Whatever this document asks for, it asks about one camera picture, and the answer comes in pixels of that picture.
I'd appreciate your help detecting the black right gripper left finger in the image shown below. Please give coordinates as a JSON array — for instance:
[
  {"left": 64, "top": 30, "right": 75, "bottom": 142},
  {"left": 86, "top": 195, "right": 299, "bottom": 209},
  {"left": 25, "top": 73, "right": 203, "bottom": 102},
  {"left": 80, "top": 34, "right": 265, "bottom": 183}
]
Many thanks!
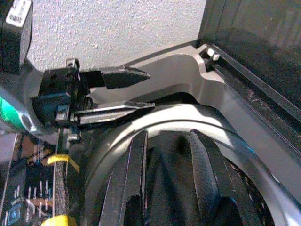
[{"left": 98, "top": 130, "right": 149, "bottom": 226}]

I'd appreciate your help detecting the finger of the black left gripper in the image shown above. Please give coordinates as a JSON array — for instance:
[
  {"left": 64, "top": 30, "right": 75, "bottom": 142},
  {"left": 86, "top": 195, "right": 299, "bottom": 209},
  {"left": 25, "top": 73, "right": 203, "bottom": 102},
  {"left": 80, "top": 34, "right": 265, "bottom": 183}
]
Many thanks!
[
  {"left": 73, "top": 101, "right": 156, "bottom": 129},
  {"left": 101, "top": 65, "right": 151, "bottom": 89}
]

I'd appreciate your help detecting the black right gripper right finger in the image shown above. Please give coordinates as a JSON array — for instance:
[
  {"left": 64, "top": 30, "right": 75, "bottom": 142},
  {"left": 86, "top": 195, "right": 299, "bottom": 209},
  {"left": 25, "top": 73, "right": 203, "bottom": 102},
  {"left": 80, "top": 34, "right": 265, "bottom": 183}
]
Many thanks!
[{"left": 190, "top": 130, "right": 238, "bottom": 226}]

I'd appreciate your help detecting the washing machine control panel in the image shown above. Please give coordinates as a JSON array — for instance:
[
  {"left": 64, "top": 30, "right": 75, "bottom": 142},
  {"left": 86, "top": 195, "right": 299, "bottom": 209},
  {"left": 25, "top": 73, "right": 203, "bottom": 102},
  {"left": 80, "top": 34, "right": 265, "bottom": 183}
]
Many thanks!
[{"left": 0, "top": 133, "right": 58, "bottom": 226}]

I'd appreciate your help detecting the dark washing machine lid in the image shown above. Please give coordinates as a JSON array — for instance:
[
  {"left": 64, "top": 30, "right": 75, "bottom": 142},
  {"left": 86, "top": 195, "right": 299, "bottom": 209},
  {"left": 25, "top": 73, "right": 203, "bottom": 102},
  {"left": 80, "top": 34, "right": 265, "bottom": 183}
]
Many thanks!
[{"left": 198, "top": 0, "right": 301, "bottom": 156}]

